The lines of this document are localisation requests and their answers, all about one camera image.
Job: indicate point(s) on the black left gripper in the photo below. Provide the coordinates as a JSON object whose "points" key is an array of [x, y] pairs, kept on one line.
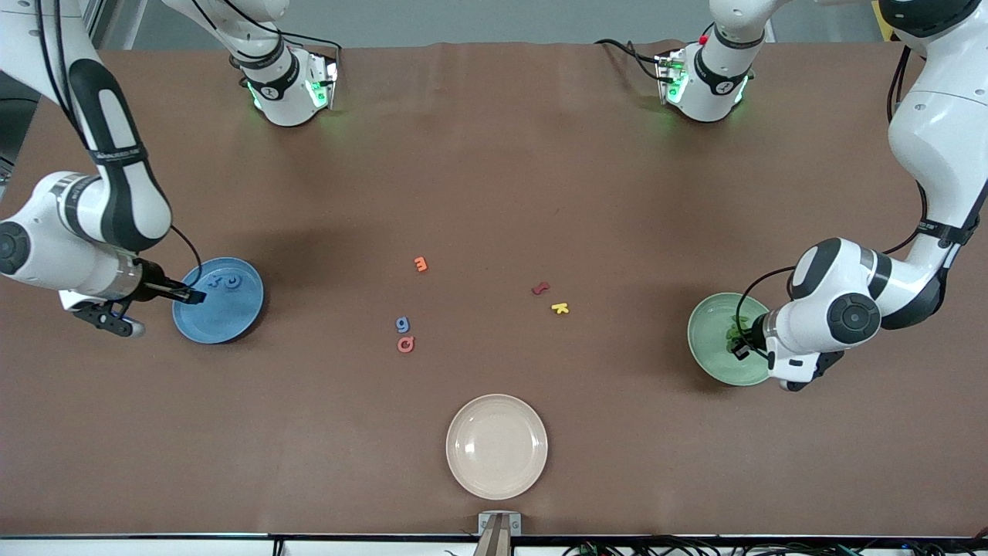
{"points": [[755, 330]]}

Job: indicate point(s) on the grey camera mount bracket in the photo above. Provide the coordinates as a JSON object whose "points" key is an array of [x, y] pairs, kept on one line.
{"points": [[499, 533]]}

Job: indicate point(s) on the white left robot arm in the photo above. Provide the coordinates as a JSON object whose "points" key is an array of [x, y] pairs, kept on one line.
{"points": [[934, 139]]}

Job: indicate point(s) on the green foam letter a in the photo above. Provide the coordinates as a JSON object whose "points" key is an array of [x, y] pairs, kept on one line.
{"points": [[730, 333]]}

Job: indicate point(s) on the beige plate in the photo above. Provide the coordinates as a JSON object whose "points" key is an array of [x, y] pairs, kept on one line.
{"points": [[496, 446]]}

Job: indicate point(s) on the blue plate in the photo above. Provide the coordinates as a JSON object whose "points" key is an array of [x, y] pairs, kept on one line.
{"points": [[224, 320]]}

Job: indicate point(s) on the green plate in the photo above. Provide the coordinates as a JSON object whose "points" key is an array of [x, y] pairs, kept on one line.
{"points": [[706, 340]]}

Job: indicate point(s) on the aluminium frame profile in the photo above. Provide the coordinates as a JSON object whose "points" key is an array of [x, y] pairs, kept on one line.
{"points": [[96, 19]]}

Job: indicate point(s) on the yellow foam letter k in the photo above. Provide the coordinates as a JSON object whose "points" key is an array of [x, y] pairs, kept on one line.
{"points": [[559, 307]]}

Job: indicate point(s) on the white table edge rail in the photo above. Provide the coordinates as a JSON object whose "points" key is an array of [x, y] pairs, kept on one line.
{"points": [[116, 548]]}

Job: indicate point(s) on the pink foam letter Q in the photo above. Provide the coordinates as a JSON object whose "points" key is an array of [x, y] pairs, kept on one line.
{"points": [[400, 345]]}

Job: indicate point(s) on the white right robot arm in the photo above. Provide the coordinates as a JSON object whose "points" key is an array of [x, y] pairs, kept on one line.
{"points": [[46, 255]]}

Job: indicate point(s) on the brown table cover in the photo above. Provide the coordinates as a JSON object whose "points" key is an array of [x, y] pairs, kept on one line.
{"points": [[494, 193]]}

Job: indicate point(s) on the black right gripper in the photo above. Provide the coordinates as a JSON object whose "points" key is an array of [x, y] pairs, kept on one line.
{"points": [[154, 283]]}

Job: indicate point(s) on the dark red foam letter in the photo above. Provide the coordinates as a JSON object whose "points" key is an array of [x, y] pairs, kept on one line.
{"points": [[541, 289]]}

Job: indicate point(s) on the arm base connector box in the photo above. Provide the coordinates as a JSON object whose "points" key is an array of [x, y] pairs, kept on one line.
{"points": [[328, 77], [670, 73]]}

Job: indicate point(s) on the blue foam letter c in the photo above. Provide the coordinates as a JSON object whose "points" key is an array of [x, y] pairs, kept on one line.
{"points": [[228, 283]]}

